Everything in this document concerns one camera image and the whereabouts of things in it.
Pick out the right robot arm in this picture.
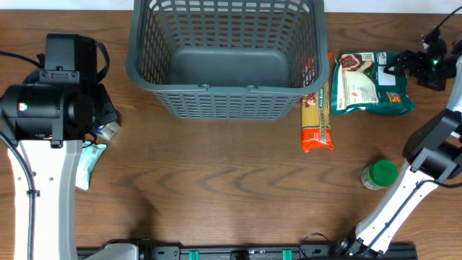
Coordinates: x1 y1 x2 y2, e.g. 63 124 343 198
334 27 461 259

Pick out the grey plastic basket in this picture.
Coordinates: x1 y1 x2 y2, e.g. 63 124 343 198
126 0 330 121

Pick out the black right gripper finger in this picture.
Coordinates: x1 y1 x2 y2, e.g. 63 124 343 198
394 50 415 65
383 60 409 76

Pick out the spaghetti pasta packet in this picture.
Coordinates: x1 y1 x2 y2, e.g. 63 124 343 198
300 51 335 154

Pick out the blue toothpaste box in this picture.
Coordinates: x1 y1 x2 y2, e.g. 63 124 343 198
95 121 121 141

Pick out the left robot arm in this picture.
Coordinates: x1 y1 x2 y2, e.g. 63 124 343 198
1 33 118 259

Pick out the green snack bag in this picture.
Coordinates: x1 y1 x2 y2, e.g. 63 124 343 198
331 51 416 116

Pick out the black aluminium rail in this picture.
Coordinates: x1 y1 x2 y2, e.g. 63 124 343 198
76 234 419 260

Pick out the light teal wrapper packet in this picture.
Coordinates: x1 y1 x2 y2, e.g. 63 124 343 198
75 141 107 191

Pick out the green lid jar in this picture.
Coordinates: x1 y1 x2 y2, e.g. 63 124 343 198
360 160 398 190

